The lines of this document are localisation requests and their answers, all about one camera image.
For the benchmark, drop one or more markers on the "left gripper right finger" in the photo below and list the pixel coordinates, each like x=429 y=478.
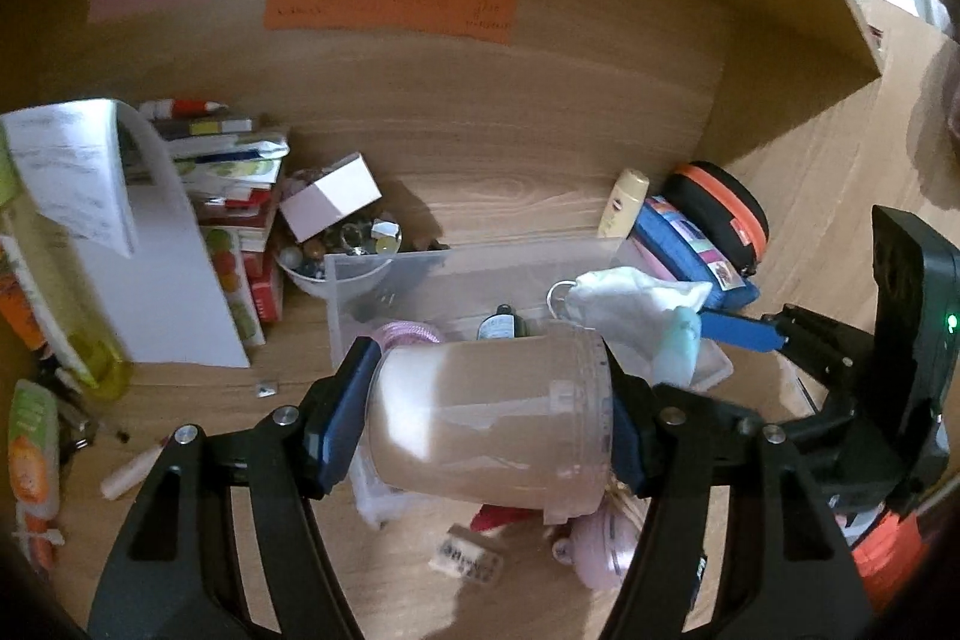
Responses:
x=786 y=572

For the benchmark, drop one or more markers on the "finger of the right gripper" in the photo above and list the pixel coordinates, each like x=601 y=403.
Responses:
x=758 y=336

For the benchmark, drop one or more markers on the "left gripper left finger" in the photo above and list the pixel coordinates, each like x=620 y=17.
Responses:
x=222 y=540

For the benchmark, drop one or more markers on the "mint white tube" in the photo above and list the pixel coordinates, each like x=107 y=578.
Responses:
x=676 y=360

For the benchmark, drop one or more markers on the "white cloth pouch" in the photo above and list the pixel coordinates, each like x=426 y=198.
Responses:
x=627 y=308

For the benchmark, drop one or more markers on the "translucent beige jar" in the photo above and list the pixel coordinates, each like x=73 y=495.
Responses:
x=523 y=423

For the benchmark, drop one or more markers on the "red small object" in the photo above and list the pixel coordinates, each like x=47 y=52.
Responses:
x=493 y=517

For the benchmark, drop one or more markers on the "small wooden lip balm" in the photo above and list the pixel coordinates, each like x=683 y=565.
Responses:
x=131 y=474

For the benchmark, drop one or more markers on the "black orange zip case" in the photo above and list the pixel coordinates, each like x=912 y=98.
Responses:
x=723 y=209

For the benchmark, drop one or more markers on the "blue patchwork pouch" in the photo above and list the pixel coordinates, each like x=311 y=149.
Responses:
x=690 y=256

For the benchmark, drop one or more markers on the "pink round lid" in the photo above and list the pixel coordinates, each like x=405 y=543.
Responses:
x=599 y=547

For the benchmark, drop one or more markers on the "cream lotion bottle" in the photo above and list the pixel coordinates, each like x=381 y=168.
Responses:
x=623 y=206

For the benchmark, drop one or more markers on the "green orange tube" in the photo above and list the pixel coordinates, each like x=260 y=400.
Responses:
x=33 y=449

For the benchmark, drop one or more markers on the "dark green glass bottle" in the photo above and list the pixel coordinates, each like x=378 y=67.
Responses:
x=504 y=323

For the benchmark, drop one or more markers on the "white eraser block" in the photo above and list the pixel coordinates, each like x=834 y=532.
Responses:
x=468 y=557

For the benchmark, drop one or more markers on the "orange book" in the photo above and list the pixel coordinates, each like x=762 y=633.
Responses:
x=16 y=310

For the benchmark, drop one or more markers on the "clear plastic storage bin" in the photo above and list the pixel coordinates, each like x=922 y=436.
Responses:
x=442 y=296

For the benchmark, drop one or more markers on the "white bowl of trinkets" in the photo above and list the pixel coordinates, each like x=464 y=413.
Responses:
x=346 y=259

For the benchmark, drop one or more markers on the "stack of books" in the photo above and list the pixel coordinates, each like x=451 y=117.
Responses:
x=230 y=168

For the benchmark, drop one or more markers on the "white curved paper stand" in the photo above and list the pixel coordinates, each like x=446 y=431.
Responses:
x=109 y=237

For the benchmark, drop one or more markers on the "pink white small box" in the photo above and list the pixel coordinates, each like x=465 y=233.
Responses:
x=330 y=198

